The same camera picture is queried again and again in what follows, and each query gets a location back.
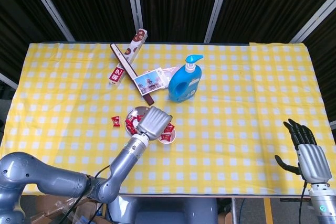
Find grey robot base column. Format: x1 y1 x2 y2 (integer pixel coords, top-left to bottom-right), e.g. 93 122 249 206
106 196 218 224

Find metal dish of candies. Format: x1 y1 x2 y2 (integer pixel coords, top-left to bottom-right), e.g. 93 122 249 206
125 105 149 136

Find long white biscuit box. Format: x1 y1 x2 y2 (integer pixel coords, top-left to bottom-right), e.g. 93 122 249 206
109 28 148 86

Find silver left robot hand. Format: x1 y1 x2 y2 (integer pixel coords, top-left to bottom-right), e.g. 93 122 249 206
135 105 174 142

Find pink white paper packet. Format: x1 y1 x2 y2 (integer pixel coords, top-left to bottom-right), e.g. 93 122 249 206
160 65 182 90

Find black right hand cable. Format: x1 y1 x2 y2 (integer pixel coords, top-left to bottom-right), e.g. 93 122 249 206
299 180 308 224

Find black left hand cable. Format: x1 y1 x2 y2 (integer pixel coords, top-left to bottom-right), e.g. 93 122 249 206
61 165 111 224

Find yellow white checked tablecloth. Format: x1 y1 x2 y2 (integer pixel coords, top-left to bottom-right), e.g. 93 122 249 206
0 41 332 196

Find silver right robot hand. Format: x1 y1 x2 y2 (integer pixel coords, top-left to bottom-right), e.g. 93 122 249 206
274 118 332 184

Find black pleated curtain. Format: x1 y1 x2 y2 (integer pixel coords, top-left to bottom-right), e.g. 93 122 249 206
301 6 336 122
34 0 139 43
136 0 224 44
0 0 65 83
211 0 336 44

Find white paper cup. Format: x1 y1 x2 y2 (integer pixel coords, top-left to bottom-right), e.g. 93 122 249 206
157 123 177 145

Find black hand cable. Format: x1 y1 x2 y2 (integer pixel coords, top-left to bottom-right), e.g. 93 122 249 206
299 180 308 224
61 165 111 224

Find blue detergent pump bottle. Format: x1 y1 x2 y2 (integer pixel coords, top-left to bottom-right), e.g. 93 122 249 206
167 54 204 103

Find building photo postcard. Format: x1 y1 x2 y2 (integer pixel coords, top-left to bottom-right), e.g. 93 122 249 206
133 68 169 95

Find metal table leg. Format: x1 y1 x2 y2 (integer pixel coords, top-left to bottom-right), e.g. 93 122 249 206
231 197 238 224

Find brown cardboard boxes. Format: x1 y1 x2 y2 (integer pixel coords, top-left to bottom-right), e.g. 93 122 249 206
26 195 107 224

